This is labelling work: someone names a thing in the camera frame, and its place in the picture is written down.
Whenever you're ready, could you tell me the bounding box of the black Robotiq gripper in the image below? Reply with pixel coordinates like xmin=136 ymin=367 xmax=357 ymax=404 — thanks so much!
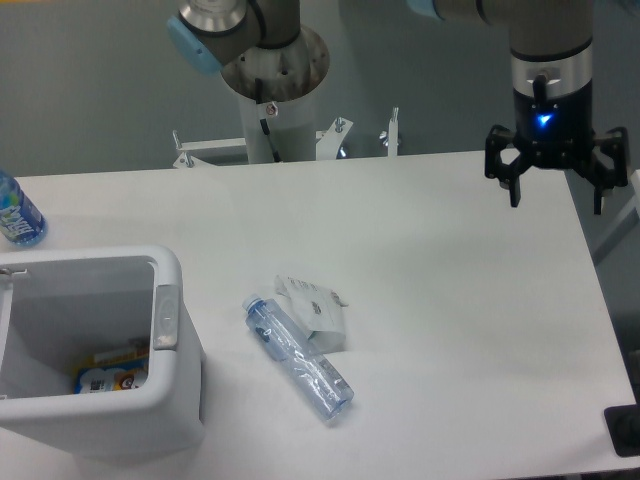
xmin=484 ymin=83 xmax=629 ymax=215

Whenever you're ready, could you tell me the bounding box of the white paper bag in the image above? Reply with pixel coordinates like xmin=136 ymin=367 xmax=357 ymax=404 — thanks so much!
xmin=274 ymin=275 xmax=347 ymax=353

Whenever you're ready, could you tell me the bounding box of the clear plastic bottle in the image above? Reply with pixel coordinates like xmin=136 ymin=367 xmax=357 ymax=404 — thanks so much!
xmin=242 ymin=295 xmax=354 ymax=422

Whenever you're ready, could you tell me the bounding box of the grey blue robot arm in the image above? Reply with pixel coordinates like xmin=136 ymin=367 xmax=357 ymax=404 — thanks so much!
xmin=166 ymin=1 xmax=630 ymax=206

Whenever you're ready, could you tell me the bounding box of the white trash can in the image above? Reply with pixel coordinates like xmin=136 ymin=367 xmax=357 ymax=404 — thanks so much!
xmin=1 ymin=246 xmax=205 ymax=457

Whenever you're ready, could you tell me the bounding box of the black clamp at table corner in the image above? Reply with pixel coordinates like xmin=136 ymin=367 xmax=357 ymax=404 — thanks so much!
xmin=604 ymin=404 xmax=639 ymax=458

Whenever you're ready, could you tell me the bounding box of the yellow blue snack wrapper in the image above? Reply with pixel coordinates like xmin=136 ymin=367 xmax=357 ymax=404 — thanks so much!
xmin=73 ymin=342 xmax=150 ymax=394

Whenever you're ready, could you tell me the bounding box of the blue labelled water bottle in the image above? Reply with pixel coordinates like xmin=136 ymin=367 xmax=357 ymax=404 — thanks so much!
xmin=1 ymin=171 xmax=47 ymax=247

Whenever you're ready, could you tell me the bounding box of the white right clamp bracket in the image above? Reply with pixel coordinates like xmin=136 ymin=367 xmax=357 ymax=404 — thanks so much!
xmin=378 ymin=106 xmax=401 ymax=158

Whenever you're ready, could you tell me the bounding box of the white middle frame bracket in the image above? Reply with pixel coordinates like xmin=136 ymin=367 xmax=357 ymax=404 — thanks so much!
xmin=316 ymin=117 xmax=354 ymax=161

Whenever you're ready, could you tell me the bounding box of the white frame bracket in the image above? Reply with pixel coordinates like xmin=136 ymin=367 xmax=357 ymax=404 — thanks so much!
xmin=316 ymin=117 xmax=354 ymax=161
xmin=172 ymin=130 xmax=248 ymax=169

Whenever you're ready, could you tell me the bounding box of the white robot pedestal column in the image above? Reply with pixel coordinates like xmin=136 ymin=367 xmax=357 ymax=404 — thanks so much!
xmin=222 ymin=26 xmax=330 ymax=164

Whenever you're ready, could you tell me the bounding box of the black cable on pedestal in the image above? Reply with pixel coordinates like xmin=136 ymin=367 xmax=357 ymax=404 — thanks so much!
xmin=254 ymin=77 xmax=283 ymax=164

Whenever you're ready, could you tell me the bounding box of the white left frame bracket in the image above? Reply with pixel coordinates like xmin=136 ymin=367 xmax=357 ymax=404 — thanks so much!
xmin=172 ymin=130 xmax=248 ymax=169

